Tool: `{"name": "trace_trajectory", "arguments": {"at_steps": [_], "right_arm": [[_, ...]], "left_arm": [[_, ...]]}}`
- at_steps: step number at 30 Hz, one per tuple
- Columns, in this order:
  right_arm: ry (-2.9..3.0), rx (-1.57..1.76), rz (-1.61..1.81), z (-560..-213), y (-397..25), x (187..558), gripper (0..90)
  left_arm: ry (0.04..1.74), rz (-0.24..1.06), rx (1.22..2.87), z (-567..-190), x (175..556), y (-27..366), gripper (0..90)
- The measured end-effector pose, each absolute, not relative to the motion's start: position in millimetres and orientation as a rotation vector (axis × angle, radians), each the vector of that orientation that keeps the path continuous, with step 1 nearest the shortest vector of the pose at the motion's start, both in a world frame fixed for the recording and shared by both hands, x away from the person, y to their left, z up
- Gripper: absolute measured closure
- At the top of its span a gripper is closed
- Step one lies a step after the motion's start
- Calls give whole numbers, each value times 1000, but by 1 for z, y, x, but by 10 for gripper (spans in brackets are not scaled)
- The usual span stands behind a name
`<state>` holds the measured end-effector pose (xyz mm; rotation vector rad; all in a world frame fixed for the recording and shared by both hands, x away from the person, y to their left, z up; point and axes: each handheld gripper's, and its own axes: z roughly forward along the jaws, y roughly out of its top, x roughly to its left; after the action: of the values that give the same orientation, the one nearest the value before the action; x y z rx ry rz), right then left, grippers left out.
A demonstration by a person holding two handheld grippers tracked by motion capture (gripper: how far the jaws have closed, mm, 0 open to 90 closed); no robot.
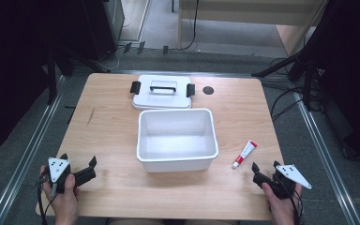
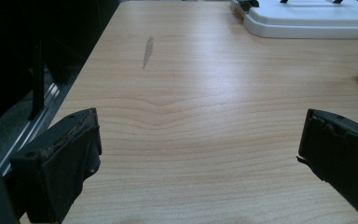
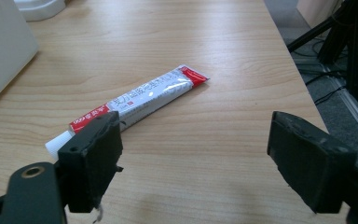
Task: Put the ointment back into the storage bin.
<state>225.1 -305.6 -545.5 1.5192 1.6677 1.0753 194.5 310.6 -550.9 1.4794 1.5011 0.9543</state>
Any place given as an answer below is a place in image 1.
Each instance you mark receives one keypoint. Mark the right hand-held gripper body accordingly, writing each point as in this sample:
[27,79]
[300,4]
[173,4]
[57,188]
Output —
[286,181]

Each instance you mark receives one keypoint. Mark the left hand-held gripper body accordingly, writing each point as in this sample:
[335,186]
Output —
[57,168]

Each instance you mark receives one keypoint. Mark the white and red tube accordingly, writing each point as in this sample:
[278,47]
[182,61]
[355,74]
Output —
[244,154]

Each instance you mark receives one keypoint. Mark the white plastic storage box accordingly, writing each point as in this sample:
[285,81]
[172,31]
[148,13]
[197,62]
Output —
[176,140]

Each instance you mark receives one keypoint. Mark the person's right hand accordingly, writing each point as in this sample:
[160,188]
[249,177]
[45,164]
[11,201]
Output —
[281,206]

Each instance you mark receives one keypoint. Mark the person's left hand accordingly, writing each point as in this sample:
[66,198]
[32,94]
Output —
[63,201]

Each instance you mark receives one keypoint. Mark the black metal stand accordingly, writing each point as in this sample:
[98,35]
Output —
[52,78]

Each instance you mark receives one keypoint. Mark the black round table grommet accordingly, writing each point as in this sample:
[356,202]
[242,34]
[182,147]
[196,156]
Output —
[208,90]

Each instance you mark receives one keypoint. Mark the black tripod stand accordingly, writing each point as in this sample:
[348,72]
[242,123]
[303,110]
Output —
[293,62]

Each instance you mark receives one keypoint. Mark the black curtain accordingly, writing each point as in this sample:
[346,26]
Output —
[353,78]
[12,62]

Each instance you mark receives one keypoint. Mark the black cabinet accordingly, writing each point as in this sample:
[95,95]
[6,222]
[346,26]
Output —
[101,25]

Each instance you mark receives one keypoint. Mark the metal floor rail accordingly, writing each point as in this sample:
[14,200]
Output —
[325,150]
[25,156]

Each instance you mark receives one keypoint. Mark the light wooden furniture frame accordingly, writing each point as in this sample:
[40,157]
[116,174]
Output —
[247,12]

